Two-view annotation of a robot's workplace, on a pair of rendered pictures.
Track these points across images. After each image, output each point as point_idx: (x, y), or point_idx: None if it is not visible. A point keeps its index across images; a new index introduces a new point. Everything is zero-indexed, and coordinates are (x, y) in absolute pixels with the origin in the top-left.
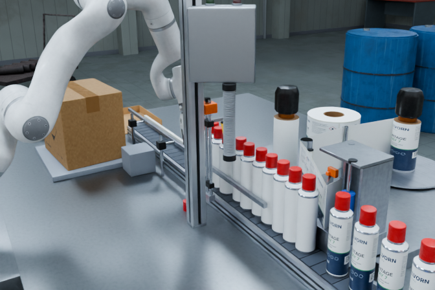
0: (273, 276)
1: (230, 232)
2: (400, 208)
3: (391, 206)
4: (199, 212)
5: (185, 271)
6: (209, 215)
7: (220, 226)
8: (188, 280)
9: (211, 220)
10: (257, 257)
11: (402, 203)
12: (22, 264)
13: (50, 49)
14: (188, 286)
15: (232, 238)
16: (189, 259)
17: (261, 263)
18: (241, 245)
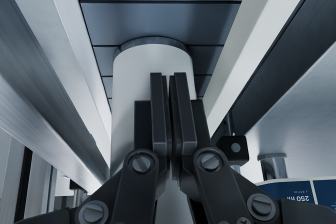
0: (108, 162)
1: (100, 130)
2: (315, 176)
3: (314, 174)
4: None
5: (0, 150)
6: (81, 102)
7: (90, 121)
8: (2, 155)
9: (81, 110)
10: (108, 153)
11: (332, 174)
12: None
13: None
14: (2, 158)
15: (94, 137)
16: (9, 144)
17: (106, 156)
18: (101, 144)
